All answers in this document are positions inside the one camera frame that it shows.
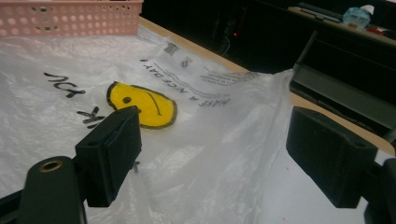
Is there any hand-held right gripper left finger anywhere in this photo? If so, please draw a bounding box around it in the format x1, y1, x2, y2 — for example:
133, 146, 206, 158
74, 105, 144, 208

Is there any pink perforated plastic basket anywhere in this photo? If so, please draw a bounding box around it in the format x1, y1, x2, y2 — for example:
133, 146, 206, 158
0, 0, 145, 38

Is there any flat black device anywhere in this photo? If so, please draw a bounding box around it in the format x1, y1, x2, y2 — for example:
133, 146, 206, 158
297, 2, 344, 23

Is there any blue tissue pack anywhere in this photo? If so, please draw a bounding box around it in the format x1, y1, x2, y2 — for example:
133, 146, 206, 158
342, 4, 375, 30

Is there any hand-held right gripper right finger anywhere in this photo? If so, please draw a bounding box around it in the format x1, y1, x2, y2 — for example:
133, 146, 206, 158
285, 105, 379, 209

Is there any clear smiley-face plastic bag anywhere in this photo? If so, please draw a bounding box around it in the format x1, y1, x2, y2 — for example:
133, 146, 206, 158
0, 26, 295, 224

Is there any small red object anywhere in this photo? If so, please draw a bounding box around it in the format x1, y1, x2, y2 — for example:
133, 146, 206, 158
365, 25, 390, 35

